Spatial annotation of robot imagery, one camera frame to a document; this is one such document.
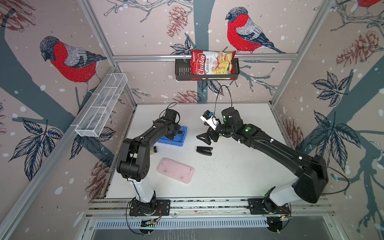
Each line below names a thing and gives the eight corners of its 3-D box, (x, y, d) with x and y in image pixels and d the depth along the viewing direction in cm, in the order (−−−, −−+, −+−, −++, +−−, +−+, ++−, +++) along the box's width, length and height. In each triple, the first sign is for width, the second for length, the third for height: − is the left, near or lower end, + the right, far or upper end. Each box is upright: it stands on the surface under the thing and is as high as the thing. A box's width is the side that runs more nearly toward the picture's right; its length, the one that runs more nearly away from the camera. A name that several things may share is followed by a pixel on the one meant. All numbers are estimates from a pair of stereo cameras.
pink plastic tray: (156, 172, 87) (155, 170, 85) (163, 158, 93) (162, 156, 91) (189, 184, 83) (188, 182, 81) (194, 169, 88) (194, 167, 86)
